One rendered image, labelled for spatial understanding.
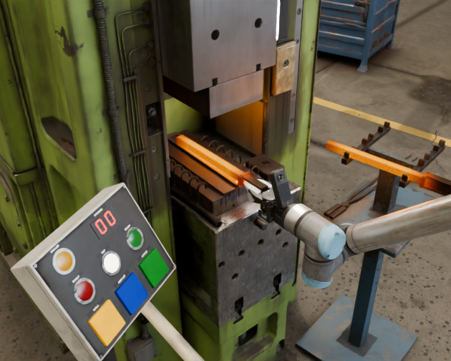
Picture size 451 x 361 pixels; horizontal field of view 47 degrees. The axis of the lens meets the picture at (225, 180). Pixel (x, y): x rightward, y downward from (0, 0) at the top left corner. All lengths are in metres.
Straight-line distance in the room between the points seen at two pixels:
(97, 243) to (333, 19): 4.25
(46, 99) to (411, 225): 1.18
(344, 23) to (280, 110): 3.35
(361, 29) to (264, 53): 3.65
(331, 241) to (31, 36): 1.07
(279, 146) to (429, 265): 1.35
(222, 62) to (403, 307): 1.71
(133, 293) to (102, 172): 0.39
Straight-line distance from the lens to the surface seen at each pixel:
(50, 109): 1.82
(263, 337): 2.31
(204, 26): 1.38
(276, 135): 1.94
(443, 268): 3.04
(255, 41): 1.51
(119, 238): 1.32
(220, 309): 1.87
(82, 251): 1.25
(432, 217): 1.42
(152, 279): 1.37
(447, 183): 1.72
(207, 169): 1.77
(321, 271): 1.53
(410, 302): 2.79
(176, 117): 2.05
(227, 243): 1.69
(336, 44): 5.31
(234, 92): 1.51
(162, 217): 1.75
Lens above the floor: 1.95
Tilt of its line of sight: 34 degrees down
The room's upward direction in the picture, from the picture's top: 1 degrees counter-clockwise
